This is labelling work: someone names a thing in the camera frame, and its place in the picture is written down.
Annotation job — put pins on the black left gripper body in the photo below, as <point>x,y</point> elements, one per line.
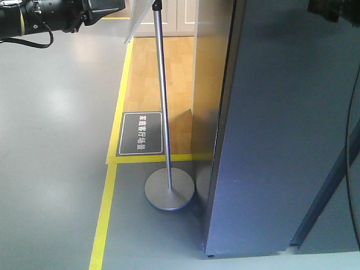
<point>90,12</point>

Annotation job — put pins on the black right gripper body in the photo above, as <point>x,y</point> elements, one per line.
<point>332,11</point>

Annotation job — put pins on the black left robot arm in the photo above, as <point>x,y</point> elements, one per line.
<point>20,18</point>

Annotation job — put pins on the white open fridge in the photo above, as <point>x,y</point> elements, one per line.
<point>277,177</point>

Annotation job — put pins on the black floor label sign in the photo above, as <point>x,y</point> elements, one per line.
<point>141,134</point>

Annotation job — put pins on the silver sign stand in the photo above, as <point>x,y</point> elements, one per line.
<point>167,189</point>

